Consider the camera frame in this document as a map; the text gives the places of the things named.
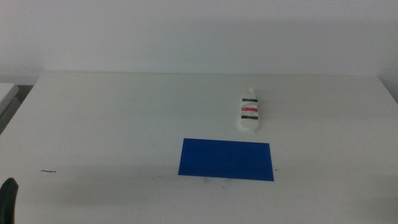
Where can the blue rectangular mat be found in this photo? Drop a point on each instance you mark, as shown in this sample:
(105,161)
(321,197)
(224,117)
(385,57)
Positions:
(226,159)

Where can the small dark thread scrap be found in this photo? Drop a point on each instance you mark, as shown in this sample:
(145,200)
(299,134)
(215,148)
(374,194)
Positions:
(48,171)

